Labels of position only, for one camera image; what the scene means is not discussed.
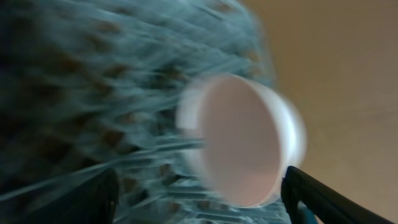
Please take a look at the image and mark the white cup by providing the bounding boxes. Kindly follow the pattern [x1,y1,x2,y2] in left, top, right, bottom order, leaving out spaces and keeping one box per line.
[176,73,307,208]

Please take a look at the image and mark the grey dishwasher rack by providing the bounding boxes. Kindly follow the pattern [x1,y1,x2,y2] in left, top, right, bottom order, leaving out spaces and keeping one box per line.
[1,0,290,223]

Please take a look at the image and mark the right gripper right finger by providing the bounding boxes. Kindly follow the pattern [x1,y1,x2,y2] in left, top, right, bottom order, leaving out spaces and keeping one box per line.
[280,166,392,224]

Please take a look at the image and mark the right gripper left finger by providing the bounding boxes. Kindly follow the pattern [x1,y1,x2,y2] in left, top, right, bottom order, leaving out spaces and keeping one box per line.
[18,169,119,224]

